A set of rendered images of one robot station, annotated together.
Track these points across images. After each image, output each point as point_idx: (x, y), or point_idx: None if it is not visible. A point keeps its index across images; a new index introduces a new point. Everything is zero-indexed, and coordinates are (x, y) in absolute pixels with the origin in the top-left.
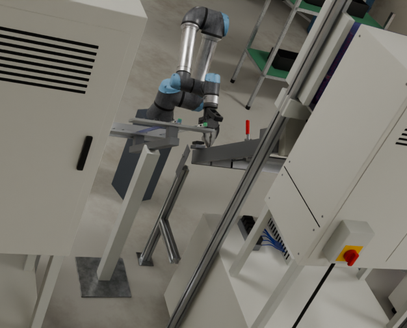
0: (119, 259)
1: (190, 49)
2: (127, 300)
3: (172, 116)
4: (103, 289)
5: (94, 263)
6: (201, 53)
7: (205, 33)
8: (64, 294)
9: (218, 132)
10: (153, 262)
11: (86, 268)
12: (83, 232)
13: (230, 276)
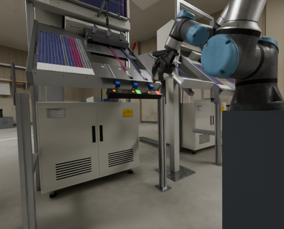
0: (175, 178)
1: None
2: (155, 168)
3: (234, 96)
4: (168, 166)
5: (184, 172)
6: None
7: None
8: (181, 162)
9: (152, 68)
10: (155, 188)
11: (184, 169)
12: (212, 185)
13: None
